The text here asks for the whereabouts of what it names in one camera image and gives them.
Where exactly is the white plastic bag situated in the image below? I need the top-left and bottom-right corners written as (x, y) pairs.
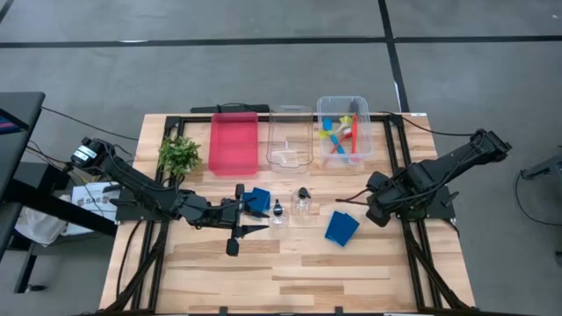
top-left (14, 205), bottom-right (68, 247)

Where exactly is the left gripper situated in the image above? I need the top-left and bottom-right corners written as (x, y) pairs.
top-left (191, 183), bottom-right (271, 258)

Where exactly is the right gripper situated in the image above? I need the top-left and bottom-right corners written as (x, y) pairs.
top-left (335, 170), bottom-right (399, 228)

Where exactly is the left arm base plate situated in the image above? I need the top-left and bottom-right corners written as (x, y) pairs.
top-left (114, 187), bottom-right (177, 223)

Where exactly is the green plant in white pot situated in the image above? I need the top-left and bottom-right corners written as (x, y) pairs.
top-left (156, 134), bottom-right (204, 179)

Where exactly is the lit laptop screen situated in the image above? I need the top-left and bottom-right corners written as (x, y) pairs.
top-left (0, 108), bottom-right (22, 135)

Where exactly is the blue dish brush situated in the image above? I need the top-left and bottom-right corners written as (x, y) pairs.
top-left (321, 117), bottom-right (351, 164)

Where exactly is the clear plastic storage bin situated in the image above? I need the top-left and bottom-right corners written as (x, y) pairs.
top-left (316, 95), bottom-right (376, 165)

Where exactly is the black desk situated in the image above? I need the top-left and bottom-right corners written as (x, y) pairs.
top-left (0, 90), bottom-right (119, 294)

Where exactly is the black floor cable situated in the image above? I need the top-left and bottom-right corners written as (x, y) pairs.
top-left (376, 111), bottom-right (476, 137)
top-left (515, 169), bottom-right (562, 227)
top-left (41, 105), bottom-right (141, 142)

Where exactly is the pink plastic bin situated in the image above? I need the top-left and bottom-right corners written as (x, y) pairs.
top-left (207, 111), bottom-right (261, 177)

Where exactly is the clear rectangular container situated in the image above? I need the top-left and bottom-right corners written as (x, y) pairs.
top-left (265, 104), bottom-right (315, 174)

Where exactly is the white printed paper sheet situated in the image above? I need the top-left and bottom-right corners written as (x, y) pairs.
top-left (69, 181), bottom-right (122, 236)

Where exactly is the clear soap bottle black pump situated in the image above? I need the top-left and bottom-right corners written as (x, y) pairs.
top-left (268, 198), bottom-right (290, 230)
top-left (289, 186), bottom-right (313, 217)

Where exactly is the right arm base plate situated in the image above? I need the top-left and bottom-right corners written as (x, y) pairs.
top-left (394, 183), bottom-right (458, 221)

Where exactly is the green dish brush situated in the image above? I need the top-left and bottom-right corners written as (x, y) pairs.
top-left (317, 115), bottom-right (354, 140)

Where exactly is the black metal table frame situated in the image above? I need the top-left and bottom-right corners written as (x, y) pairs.
top-left (101, 112), bottom-right (474, 315)

